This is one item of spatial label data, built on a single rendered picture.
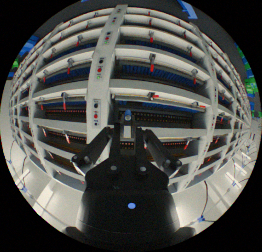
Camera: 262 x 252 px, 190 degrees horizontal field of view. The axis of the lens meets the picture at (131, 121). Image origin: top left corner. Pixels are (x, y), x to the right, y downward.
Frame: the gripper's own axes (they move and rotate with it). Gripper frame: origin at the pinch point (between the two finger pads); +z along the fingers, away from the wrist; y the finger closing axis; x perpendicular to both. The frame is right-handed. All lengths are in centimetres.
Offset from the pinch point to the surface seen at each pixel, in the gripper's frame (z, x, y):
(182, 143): 27, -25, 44
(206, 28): 23, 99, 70
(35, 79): 21, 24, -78
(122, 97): 19.7, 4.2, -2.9
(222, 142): 19, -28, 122
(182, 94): 16.4, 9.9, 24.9
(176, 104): 19.5, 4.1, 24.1
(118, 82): 17.1, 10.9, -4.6
